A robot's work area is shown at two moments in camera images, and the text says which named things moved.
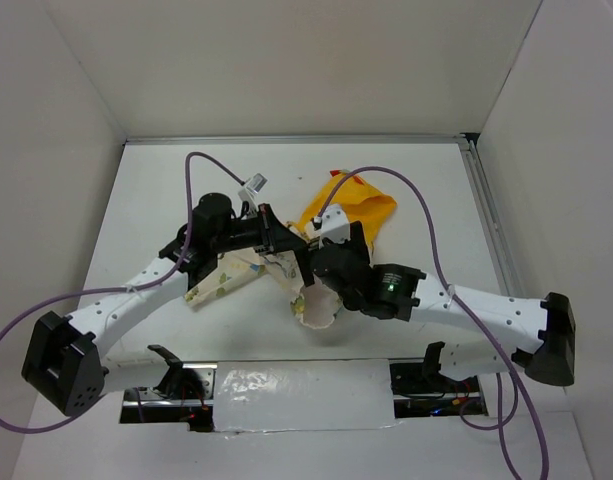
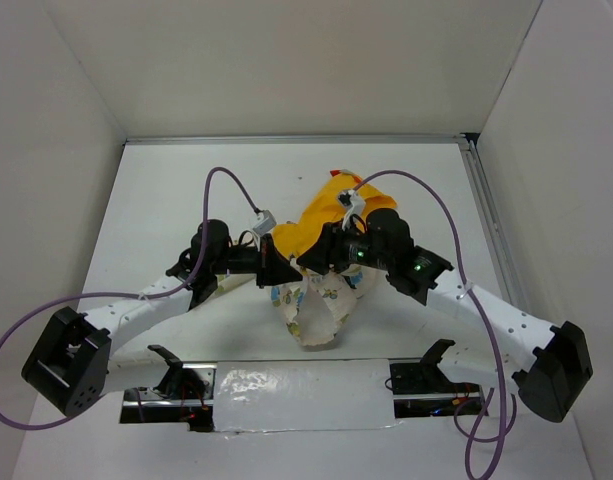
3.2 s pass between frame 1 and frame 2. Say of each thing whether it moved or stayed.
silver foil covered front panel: stayed
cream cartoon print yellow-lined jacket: moved
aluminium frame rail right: stayed
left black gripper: moved
